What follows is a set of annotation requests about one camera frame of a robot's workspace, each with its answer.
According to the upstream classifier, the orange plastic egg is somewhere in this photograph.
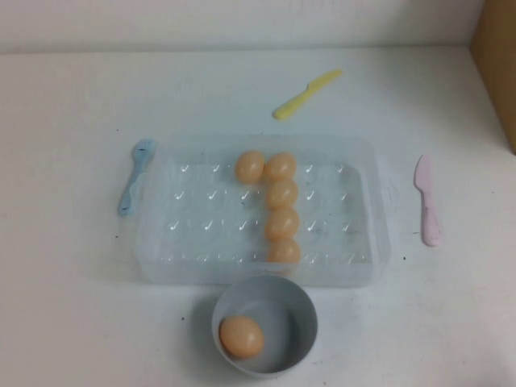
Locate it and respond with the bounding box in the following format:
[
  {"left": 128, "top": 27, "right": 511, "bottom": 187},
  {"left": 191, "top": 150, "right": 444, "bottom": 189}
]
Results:
[
  {"left": 218, "top": 315, "right": 266, "bottom": 359},
  {"left": 264, "top": 152, "right": 298, "bottom": 181},
  {"left": 265, "top": 207, "right": 301, "bottom": 242},
  {"left": 265, "top": 179, "right": 300, "bottom": 210},
  {"left": 266, "top": 238, "right": 302, "bottom": 265},
  {"left": 235, "top": 150, "right": 266, "bottom": 183}
]

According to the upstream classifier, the clear plastic egg box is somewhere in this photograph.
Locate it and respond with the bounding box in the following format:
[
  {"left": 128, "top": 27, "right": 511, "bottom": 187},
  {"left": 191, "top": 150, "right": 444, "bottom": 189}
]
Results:
[{"left": 132, "top": 132, "right": 393, "bottom": 289}]

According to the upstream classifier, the brown cardboard box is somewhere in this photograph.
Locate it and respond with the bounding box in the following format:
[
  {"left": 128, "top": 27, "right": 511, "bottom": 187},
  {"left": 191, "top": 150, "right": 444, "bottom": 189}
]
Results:
[{"left": 469, "top": 0, "right": 516, "bottom": 156}]

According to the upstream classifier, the yellow plastic knife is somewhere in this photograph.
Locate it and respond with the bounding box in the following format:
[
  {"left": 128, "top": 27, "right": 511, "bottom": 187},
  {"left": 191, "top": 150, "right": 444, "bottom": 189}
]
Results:
[{"left": 273, "top": 69, "right": 344, "bottom": 121}]

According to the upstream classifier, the grey-blue round bowl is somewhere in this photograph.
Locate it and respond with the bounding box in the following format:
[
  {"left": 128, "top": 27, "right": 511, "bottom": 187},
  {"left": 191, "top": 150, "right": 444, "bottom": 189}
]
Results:
[{"left": 211, "top": 274, "right": 319, "bottom": 380}]

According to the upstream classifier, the pink plastic knife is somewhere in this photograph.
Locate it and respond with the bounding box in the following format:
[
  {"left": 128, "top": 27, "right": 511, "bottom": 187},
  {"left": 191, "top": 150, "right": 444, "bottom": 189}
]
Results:
[{"left": 414, "top": 154, "right": 443, "bottom": 248}]

